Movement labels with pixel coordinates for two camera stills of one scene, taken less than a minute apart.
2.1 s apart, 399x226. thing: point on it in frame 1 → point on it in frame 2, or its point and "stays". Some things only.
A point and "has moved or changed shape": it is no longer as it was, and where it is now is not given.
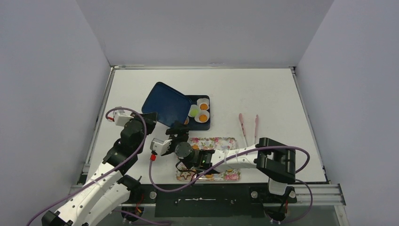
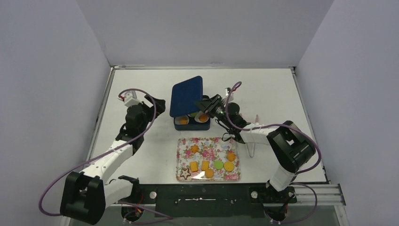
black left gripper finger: x=150 y=120 → x=160 y=106
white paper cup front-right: x=203 y=117 stays
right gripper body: x=178 y=132 → x=212 y=106
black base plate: x=246 y=200 stays
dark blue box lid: x=171 y=105 has moved or changed shape
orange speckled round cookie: x=203 y=118 stays
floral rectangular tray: x=210 y=143 stays
